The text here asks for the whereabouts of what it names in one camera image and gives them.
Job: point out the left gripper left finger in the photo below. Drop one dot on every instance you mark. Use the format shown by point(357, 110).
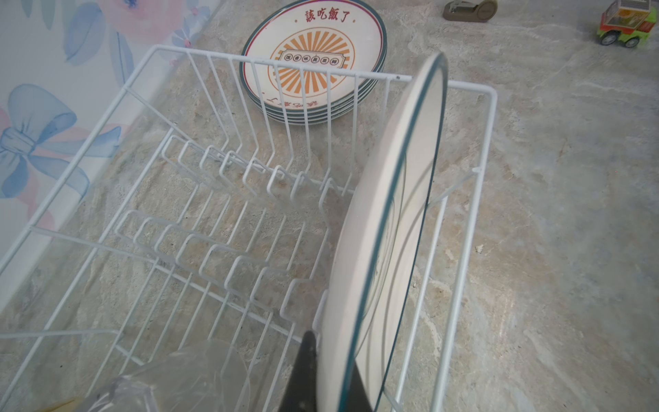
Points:
point(301, 391)

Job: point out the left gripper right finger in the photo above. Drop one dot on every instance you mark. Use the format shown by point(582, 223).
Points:
point(356, 396)

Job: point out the white plate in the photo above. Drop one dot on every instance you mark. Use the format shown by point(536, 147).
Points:
point(377, 247)

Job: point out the clear cup white base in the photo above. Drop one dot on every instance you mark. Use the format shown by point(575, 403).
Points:
point(206, 376)

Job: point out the small toy car right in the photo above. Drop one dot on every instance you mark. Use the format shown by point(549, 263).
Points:
point(627, 22)

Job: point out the white wire dish rack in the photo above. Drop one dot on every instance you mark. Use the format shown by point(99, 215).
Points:
point(189, 214)

